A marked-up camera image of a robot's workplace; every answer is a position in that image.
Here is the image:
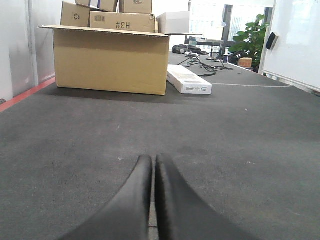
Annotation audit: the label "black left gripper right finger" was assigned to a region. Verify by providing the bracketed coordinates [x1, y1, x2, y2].
[155, 153, 255, 240]

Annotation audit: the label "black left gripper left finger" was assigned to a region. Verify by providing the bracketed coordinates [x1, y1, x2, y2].
[61, 155, 153, 240]

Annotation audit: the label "white long box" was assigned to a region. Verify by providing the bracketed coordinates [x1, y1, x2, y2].
[167, 64, 212, 95]

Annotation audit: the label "small cardboard box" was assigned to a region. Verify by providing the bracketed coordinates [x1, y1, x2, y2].
[60, 1, 91, 27]

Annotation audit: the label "tangled black cables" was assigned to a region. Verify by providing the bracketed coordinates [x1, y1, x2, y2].
[172, 44, 235, 77]

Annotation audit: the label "top cardboard box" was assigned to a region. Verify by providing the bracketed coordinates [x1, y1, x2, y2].
[119, 0, 153, 14]

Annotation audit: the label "white box on stack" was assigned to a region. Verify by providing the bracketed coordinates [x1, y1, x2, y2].
[156, 11, 190, 35]

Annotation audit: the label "white board with eraser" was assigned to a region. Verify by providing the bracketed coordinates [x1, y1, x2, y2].
[260, 0, 320, 92]

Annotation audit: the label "cardboard box labelled H3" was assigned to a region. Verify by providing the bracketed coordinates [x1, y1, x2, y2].
[90, 11, 156, 33]

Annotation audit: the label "green potted plant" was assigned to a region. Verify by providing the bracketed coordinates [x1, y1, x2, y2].
[228, 14, 270, 71]

